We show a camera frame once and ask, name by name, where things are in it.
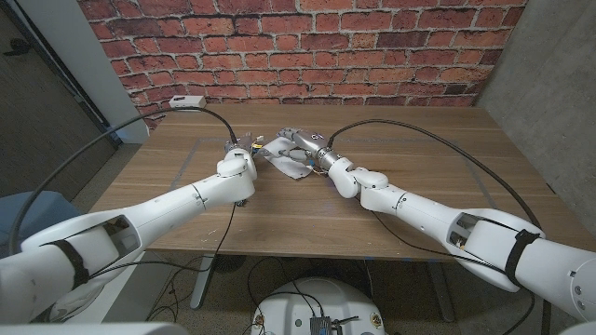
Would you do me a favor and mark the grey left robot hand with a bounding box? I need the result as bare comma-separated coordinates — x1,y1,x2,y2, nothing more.
224,132,264,155

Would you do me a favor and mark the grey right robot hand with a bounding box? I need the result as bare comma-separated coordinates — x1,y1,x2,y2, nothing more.
277,127,334,163

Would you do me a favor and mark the white receipt paper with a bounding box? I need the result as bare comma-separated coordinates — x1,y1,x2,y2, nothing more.
258,136,314,181

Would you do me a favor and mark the white power strip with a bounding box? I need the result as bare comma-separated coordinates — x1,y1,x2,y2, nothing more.
168,95,208,112

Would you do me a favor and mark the red brick printed backdrop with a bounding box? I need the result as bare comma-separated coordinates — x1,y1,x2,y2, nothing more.
76,0,530,131

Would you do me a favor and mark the round black table foot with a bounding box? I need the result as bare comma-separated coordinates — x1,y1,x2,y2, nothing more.
213,254,248,275

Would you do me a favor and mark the grey metal table leg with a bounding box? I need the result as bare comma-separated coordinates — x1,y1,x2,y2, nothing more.
189,253,218,311
426,260,455,323

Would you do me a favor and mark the white robot torso base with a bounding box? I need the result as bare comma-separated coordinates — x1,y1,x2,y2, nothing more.
251,277,386,335

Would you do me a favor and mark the white floor platform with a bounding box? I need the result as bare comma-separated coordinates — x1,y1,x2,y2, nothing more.
64,250,173,325

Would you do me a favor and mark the small grey electronics box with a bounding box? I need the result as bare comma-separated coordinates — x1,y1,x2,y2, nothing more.
309,315,332,335

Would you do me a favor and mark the blue chair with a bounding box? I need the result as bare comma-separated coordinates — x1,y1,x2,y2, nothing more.
0,190,78,257

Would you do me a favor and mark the white robot chest edge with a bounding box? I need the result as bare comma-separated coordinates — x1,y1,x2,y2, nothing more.
0,322,190,335

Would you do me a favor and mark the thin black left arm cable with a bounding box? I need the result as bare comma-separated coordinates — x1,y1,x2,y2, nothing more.
88,202,237,280

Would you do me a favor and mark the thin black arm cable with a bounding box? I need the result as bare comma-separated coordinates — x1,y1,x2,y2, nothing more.
88,202,237,280
371,210,508,275

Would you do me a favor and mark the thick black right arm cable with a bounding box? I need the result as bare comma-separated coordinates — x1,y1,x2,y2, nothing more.
327,118,544,230

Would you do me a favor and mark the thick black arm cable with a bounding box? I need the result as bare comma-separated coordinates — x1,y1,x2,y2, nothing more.
7,105,239,257
327,118,544,230

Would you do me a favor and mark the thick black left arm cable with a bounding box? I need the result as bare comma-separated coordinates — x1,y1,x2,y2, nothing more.
7,105,239,257

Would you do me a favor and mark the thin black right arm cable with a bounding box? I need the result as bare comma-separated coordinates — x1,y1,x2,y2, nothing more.
371,210,508,275

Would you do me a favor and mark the black left arm strap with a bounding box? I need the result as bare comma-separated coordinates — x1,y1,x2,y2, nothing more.
40,239,90,290

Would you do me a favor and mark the black arm strap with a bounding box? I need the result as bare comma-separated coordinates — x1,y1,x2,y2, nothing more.
40,239,90,290
504,229,541,288

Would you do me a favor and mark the black right arm strap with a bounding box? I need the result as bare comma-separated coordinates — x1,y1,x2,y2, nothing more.
504,229,541,288

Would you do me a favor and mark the black door handle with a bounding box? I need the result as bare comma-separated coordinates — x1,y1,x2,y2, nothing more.
3,37,32,57

